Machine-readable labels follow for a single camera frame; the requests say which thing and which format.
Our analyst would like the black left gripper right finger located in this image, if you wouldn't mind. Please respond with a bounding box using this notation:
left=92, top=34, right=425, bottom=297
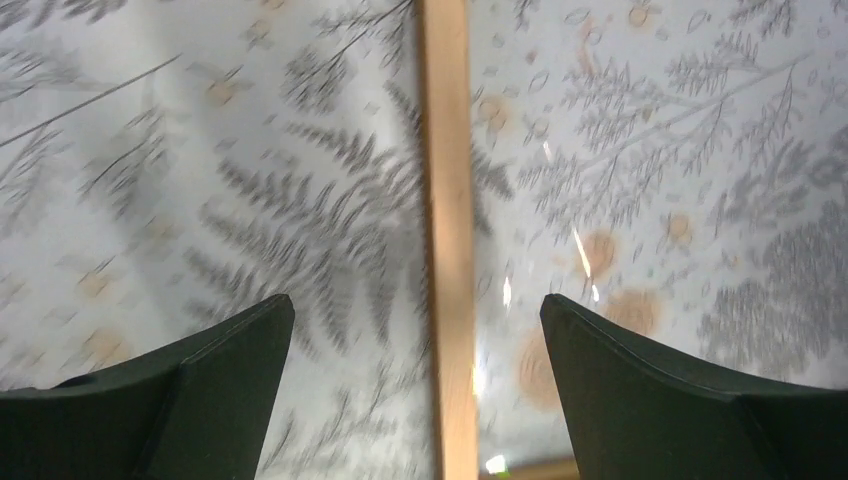
left=540, top=294, right=847, bottom=479

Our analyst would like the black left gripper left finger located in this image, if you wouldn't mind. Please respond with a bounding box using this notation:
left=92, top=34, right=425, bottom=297
left=1, top=294, right=295, bottom=480

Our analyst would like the wooden picture frame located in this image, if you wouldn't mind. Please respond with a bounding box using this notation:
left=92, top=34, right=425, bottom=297
left=415, top=0, right=581, bottom=480

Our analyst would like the floral patterned table mat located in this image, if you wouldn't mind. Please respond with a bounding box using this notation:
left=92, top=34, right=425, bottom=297
left=1, top=1, right=847, bottom=479

